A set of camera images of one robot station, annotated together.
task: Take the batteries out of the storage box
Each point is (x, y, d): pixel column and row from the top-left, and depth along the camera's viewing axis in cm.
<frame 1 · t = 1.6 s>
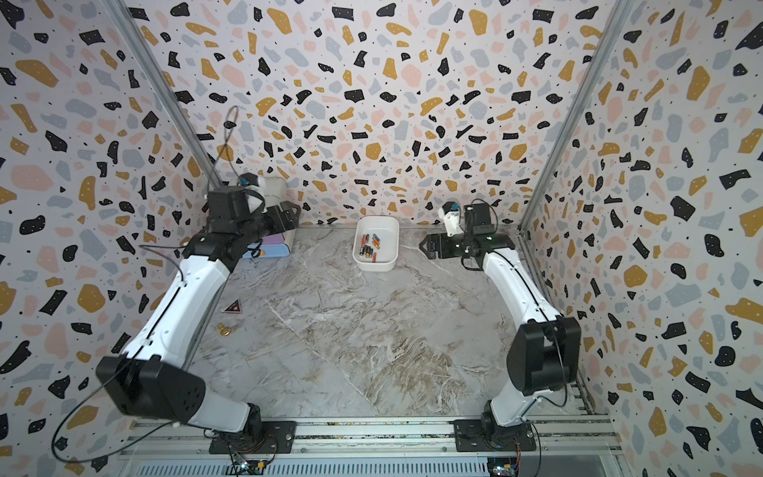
left hand: (286, 207, 76), fingers open
right hand: (434, 241, 85), fingers open
white plastic storage box: (376, 242, 119), on the table

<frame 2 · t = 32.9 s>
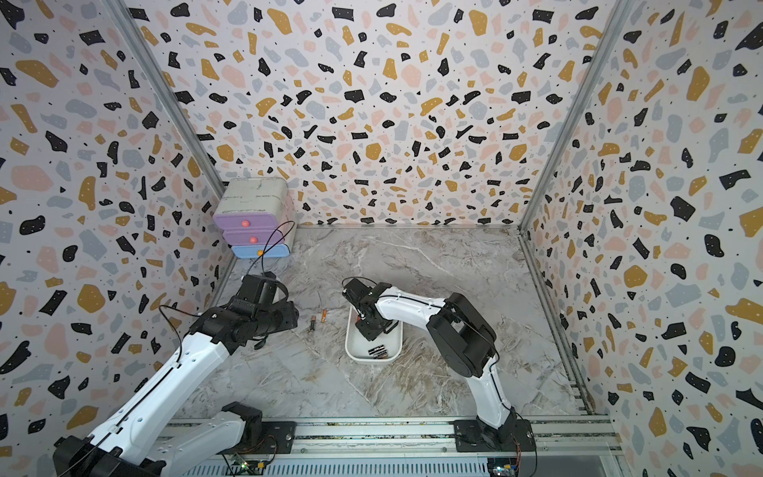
left hand: (294, 313, 79), fingers open
right hand: (372, 328, 92), fingers open
white plastic storage box: (357, 346, 90), point 2 cm above the table
orange slim battery: (324, 316, 98), on the table

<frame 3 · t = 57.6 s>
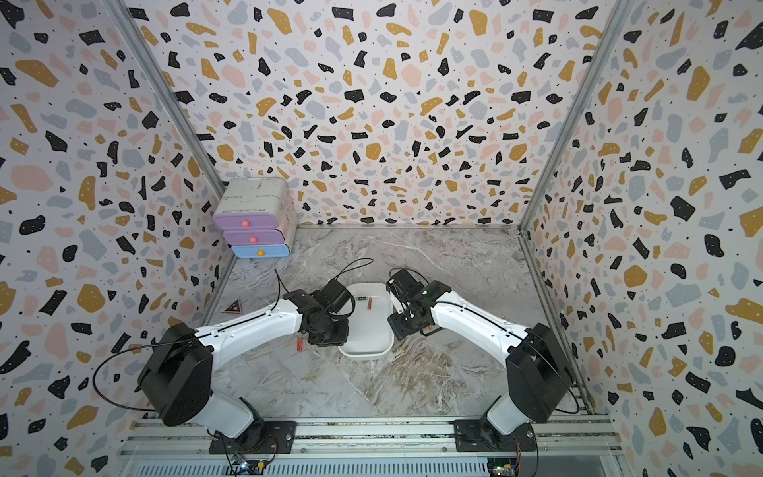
left hand: (347, 339, 85), fingers open
right hand: (399, 327, 84), fingers open
red orange battery: (370, 303, 100), on the table
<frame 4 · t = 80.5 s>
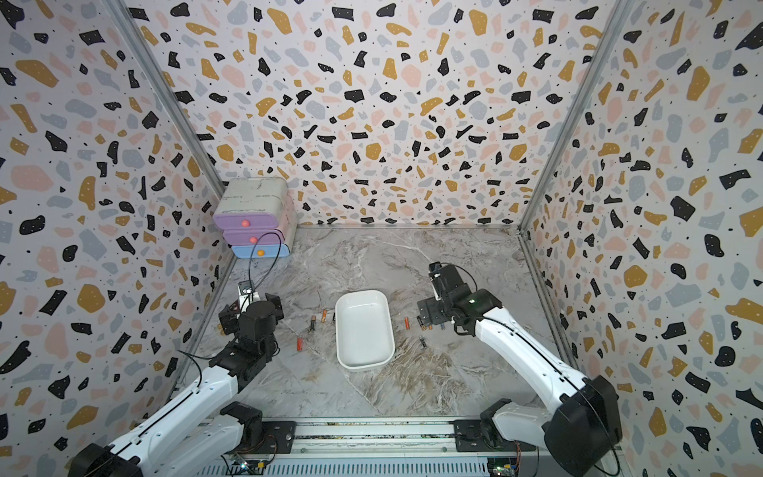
left hand: (252, 302, 80), fingers open
right hand: (437, 307, 83), fingers open
red orange battery: (407, 325, 97), on the table
